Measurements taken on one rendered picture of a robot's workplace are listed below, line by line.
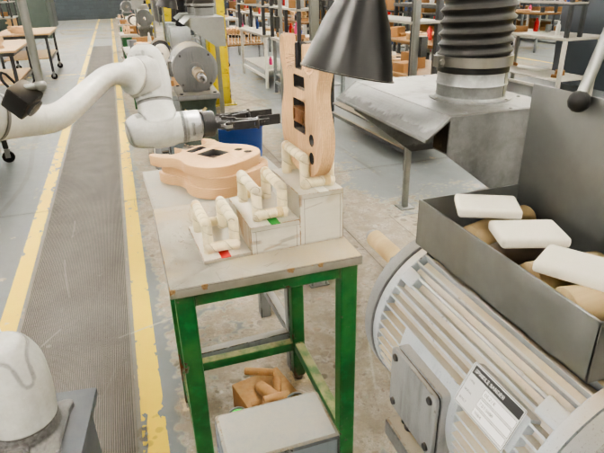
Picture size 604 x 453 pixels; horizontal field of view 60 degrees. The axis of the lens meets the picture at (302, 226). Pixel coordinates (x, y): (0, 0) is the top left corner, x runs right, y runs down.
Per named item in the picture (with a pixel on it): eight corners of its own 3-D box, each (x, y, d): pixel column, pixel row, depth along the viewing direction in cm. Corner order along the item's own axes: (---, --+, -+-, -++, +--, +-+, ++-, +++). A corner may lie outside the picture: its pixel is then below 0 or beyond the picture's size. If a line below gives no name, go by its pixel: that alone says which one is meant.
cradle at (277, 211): (290, 216, 164) (289, 207, 162) (255, 223, 160) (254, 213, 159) (286, 212, 167) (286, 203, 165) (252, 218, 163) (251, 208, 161)
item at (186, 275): (358, 439, 191) (363, 255, 160) (198, 485, 175) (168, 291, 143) (303, 341, 245) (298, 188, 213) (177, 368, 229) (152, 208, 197)
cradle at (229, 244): (242, 248, 162) (241, 239, 161) (206, 255, 158) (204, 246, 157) (239, 244, 165) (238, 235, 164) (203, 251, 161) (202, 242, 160)
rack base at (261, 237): (302, 245, 167) (301, 218, 163) (252, 255, 161) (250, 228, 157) (273, 214, 190) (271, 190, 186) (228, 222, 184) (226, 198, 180)
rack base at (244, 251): (253, 254, 162) (253, 251, 161) (204, 264, 156) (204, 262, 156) (230, 221, 185) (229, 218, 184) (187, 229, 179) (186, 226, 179)
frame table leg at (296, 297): (306, 378, 246) (301, 200, 209) (295, 381, 245) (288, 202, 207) (302, 371, 251) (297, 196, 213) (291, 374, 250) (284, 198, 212)
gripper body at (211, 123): (199, 133, 160) (228, 129, 163) (205, 140, 152) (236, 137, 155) (196, 109, 156) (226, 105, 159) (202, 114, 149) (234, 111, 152)
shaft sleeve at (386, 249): (412, 287, 82) (423, 297, 83) (426, 272, 82) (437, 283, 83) (363, 239, 97) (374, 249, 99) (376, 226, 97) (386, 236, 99)
